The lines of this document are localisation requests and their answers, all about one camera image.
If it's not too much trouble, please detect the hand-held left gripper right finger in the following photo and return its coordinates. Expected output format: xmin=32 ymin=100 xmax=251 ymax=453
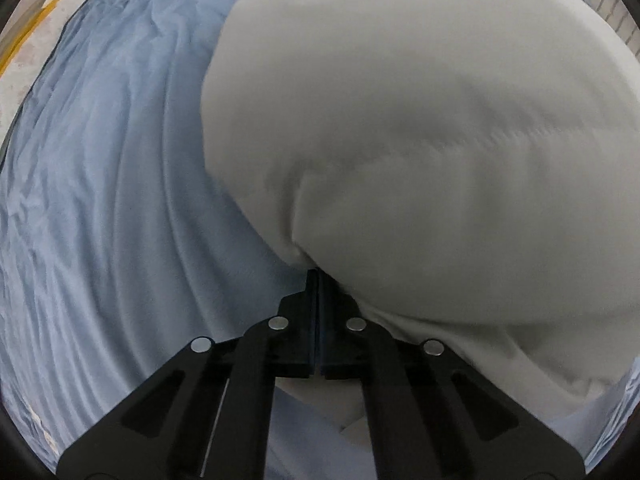
xmin=318 ymin=270 xmax=587 ymax=480

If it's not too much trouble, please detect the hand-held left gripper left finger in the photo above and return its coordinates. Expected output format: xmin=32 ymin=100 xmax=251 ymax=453
xmin=56 ymin=270 xmax=320 ymax=480

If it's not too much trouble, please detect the white jacket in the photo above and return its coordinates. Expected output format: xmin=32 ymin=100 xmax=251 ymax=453
xmin=200 ymin=0 xmax=640 ymax=443

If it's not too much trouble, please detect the blue bed sheet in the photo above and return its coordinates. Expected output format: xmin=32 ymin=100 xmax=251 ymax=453
xmin=0 ymin=0 xmax=640 ymax=480

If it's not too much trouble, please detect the white brick wall panel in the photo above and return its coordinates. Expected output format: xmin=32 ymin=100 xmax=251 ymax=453
xmin=545 ymin=0 xmax=640 ymax=58

